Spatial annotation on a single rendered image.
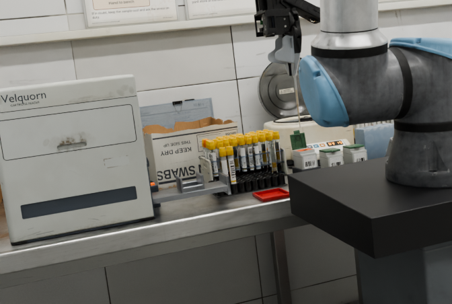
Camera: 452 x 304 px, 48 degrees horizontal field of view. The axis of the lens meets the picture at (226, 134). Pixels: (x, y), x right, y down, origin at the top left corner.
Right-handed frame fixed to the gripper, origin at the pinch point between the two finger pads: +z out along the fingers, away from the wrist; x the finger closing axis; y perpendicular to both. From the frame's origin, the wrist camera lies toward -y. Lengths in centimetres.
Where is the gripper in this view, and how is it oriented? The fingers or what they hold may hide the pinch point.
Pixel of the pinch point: (294, 69)
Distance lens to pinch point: 122.4
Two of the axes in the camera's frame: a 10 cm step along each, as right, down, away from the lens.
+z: 1.2, 9.9, 1.1
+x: 3.1, 0.7, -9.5
